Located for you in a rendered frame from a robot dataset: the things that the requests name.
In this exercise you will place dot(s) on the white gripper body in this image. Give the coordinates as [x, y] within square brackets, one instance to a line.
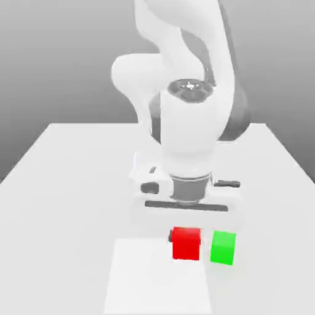
[187, 214]

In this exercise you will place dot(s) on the small red cube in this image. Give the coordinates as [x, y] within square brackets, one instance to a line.
[186, 244]

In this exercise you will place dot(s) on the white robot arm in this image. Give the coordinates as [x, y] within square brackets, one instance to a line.
[187, 128]

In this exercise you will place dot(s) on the small green cube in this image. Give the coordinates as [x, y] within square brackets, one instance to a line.
[222, 248]

